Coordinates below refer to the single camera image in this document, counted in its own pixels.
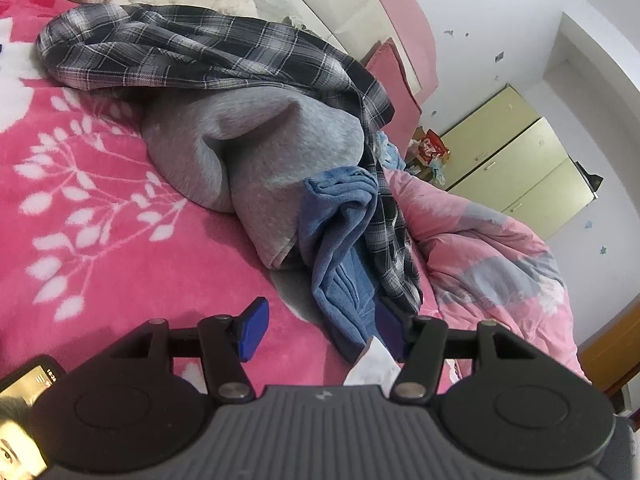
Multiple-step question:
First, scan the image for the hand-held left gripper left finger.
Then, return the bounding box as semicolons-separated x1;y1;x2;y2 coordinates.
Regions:
107;296;271;403

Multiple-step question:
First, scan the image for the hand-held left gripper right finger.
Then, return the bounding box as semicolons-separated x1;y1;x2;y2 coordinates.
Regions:
375;296;536;403

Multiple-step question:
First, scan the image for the white shirt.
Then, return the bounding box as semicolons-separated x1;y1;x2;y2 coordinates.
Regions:
344;336;403;388

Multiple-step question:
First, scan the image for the blue garment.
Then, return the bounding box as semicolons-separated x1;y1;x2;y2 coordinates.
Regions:
297;166;401;363

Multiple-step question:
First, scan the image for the pink grey floral duvet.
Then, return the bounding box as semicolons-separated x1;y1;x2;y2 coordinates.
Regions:
382;167;591;386

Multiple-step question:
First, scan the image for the grey sweatshirt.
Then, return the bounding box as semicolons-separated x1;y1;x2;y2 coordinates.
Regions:
140;85;366;271

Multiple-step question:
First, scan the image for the light blue cloth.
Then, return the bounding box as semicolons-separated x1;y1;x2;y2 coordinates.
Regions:
375;130;406;171

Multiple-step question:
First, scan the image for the red snack bag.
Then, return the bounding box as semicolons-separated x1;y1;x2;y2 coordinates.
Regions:
412;127;453;166

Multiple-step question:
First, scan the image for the pale yellow wardrobe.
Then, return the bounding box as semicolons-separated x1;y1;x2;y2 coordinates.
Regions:
440;85;598;241

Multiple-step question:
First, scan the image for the brown wooden door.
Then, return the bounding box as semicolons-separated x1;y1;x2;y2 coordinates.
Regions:
577;317;640;401

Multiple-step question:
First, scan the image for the pink floral bed blanket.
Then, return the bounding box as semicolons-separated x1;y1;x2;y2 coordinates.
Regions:
0;0;451;461

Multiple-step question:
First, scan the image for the black smartphone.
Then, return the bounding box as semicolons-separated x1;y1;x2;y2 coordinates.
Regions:
0;355;66;480

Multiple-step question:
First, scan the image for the dark angular object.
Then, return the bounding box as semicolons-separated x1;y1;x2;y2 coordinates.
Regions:
575;160;604;194

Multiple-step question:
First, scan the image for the pink pillow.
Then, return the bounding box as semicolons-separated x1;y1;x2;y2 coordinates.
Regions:
364;37;423;118

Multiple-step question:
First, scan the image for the dark plaid shirt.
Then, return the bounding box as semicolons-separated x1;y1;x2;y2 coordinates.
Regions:
36;2;423;316

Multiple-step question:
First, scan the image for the pink white headboard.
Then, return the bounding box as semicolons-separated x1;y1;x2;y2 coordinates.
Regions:
250;0;441;111

